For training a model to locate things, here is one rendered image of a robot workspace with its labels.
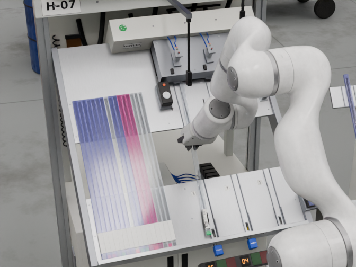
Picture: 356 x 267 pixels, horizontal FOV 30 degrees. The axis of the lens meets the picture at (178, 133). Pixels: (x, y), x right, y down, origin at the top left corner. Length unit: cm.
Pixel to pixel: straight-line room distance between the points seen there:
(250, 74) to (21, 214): 232
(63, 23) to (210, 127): 70
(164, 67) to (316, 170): 87
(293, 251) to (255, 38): 47
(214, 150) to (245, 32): 126
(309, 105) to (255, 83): 12
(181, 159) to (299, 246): 136
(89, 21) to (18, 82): 289
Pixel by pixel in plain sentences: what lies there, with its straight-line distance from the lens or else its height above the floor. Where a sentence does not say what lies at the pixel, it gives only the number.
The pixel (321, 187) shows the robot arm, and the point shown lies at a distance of 140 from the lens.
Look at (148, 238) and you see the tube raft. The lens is 198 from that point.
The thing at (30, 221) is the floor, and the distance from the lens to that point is 347.
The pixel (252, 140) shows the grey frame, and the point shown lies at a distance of 251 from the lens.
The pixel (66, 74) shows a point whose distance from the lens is 215.
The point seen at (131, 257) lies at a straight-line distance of 195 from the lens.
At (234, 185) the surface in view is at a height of 82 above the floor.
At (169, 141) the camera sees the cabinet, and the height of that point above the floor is 62.
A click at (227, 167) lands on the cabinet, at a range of 259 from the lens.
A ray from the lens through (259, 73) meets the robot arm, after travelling 139.
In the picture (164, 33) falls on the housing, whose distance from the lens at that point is 217.
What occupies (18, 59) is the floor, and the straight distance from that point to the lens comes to 564.
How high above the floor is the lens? 191
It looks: 27 degrees down
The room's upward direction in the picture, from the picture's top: 1 degrees counter-clockwise
